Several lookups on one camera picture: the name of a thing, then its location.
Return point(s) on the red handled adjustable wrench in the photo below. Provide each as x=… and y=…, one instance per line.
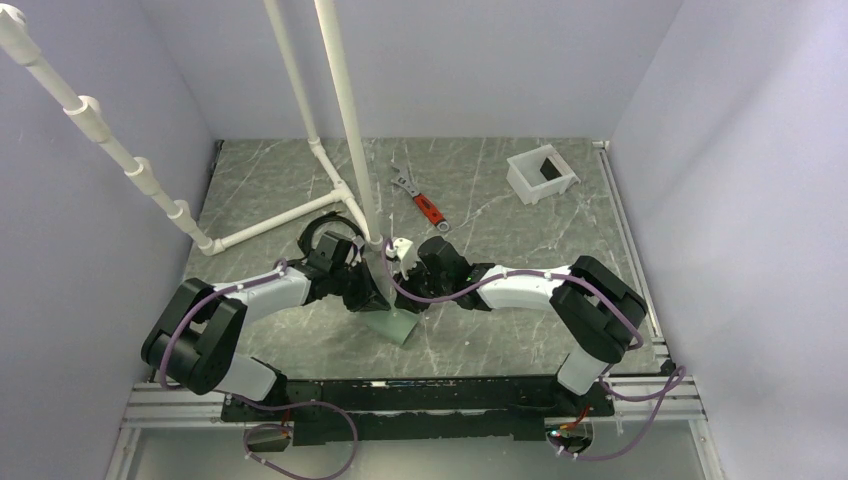
x=434, y=216

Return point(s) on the white card box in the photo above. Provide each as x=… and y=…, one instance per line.
x=539, y=173

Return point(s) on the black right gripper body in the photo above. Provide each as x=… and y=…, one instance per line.
x=421, y=283

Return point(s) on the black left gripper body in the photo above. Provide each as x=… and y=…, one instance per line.
x=352, y=283

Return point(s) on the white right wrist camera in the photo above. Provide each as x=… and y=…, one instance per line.
x=403, y=252

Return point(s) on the stack of cards in box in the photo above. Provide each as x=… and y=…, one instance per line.
x=549, y=170

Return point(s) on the green card holder wallet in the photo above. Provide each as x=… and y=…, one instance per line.
x=392, y=323

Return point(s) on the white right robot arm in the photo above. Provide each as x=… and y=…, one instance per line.
x=601, y=312

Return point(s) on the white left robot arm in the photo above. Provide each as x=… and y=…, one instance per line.
x=193, y=344

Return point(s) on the white pvc pipe frame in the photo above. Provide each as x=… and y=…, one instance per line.
x=108, y=141

